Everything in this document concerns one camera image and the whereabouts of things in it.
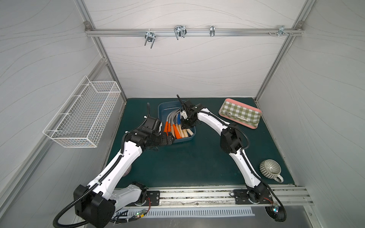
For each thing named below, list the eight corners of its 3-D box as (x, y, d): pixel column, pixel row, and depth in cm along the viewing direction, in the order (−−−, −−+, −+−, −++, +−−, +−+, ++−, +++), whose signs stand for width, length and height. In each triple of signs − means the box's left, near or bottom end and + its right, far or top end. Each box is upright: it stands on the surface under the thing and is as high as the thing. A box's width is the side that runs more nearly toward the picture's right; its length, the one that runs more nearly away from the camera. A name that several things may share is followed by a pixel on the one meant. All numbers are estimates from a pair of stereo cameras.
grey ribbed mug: (262, 183, 80) (268, 180, 74) (256, 163, 87) (261, 159, 82) (280, 183, 80) (286, 180, 75) (272, 163, 87) (277, 159, 82)
